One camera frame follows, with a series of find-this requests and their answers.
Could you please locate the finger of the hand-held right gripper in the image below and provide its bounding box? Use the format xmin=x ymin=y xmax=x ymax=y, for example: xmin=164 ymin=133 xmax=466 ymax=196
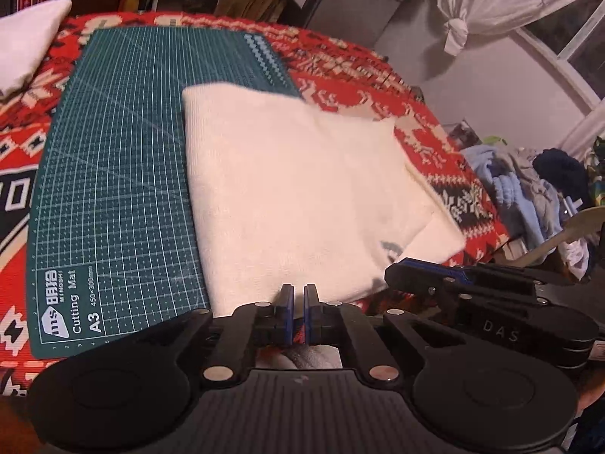
xmin=384 ymin=265 xmax=551 ymax=315
xmin=399 ymin=258 xmax=473 ymax=277

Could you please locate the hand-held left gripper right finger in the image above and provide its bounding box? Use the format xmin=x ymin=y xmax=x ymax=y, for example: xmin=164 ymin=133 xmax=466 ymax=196
xmin=304 ymin=284 xmax=468 ymax=385

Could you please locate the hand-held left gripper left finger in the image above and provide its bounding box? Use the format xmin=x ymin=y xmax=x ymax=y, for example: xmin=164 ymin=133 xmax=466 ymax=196
xmin=120 ymin=284 xmax=296 ymax=385

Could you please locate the cream knit sweater vest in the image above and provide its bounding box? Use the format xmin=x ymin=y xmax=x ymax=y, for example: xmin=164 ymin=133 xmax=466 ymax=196
xmin=182 ymin=82 xmax=466 ymax=317

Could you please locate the cream clothes hanger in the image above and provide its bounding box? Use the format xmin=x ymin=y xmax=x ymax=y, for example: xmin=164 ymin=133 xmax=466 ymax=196
xmin=513 ymin=205 xmax=605 ymax=268

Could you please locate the light blue clothes pile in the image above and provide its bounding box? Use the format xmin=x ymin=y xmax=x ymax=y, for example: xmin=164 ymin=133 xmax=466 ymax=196
xmin=461 ymin=144 xmax=563 ymax=251

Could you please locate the navy knit garment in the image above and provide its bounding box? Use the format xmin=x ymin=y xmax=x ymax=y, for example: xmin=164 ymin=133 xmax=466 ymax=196
xmin=532 ymin=149 xmax=591 ymax=199

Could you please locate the green printed cloth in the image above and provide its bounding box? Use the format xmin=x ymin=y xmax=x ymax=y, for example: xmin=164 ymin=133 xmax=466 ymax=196
xmin=583 ymin=137 xmax=605 ymax=209

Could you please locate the red patterned blanket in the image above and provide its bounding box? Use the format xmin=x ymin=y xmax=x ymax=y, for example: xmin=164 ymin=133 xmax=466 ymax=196
xmin=0 ymin=12 xmax=513 ymax=398

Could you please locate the green cutting mat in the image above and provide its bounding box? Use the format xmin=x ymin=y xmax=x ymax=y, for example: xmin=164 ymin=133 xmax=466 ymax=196
xmin=26 ymin=26 xmax=303 ymax=360

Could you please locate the white framed window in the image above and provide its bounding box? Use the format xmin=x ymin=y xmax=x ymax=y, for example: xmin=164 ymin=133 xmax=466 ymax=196
xmin=515 ymin=0 xmax=605 ymax=119

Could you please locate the white folded garment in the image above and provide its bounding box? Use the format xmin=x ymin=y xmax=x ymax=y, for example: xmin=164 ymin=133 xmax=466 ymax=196
xmin=0 ymin=0 xmax=73 ymax=100

